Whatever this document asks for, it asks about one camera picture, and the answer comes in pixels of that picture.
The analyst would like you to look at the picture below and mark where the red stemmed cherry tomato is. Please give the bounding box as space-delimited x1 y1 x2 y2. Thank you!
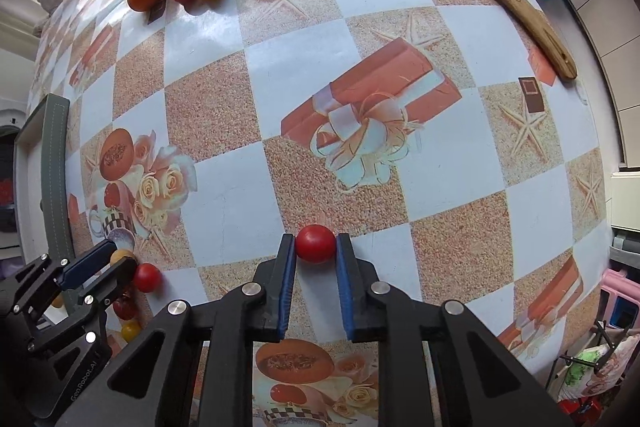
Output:
132 263 163 294

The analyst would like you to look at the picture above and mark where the yellow cherry tomato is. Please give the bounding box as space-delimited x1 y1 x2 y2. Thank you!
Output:
120 320 142 343

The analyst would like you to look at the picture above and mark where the grey shallow tray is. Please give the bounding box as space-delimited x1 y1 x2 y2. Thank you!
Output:
14 94 75 262

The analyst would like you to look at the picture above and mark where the checkered printed tablecloth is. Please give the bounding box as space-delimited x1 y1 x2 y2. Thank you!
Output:
27 0 618 427

